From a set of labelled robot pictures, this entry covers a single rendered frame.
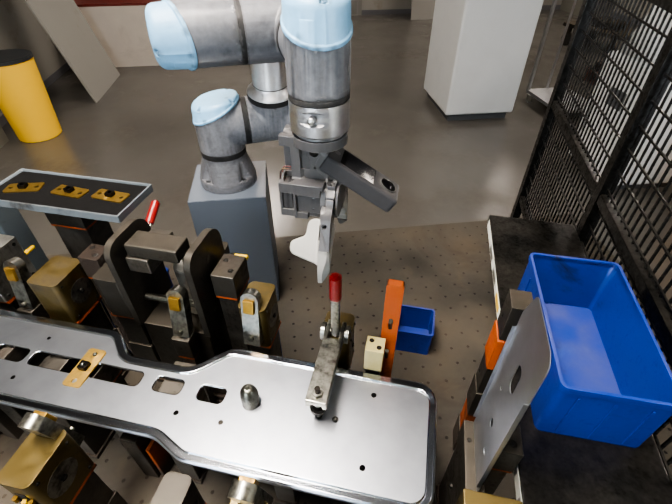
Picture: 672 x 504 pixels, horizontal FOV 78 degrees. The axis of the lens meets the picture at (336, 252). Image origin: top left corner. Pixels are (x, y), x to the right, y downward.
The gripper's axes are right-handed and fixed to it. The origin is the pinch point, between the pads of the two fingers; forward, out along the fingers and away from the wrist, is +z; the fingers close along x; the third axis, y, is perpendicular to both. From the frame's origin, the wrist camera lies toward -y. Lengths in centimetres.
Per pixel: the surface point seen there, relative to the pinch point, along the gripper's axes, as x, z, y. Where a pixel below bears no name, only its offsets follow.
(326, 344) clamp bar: 3.8, 19.2, 0.9
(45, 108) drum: -252, 100, 320
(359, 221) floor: -179, 126, 22
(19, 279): 1, 20, 70
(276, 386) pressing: 9.8, 26.5, 9.2
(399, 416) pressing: 10.9, 26.5, -13.7
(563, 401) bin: 10.1, 14.2, -36.8
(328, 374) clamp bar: 9.9, 19.2, -0.8
